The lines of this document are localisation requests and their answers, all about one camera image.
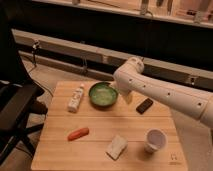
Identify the white plastic bottle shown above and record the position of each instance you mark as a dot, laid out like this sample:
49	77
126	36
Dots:
75	99

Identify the orange carrot toy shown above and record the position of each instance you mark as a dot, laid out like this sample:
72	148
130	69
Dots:
78	133

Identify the black rectangular block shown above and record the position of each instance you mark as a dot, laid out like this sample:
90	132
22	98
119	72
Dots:
144	105

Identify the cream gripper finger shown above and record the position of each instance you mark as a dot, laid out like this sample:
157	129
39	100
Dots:
127	98

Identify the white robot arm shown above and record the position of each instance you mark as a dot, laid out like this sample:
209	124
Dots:
197	104

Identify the black chair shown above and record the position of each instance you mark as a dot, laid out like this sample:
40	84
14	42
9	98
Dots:
18	98

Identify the green ceramic bowl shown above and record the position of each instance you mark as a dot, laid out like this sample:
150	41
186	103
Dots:
102	94

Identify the white folded sponge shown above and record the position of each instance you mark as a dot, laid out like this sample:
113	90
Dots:
115	148

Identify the white paper cup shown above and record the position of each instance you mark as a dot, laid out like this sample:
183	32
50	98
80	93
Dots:
155	140

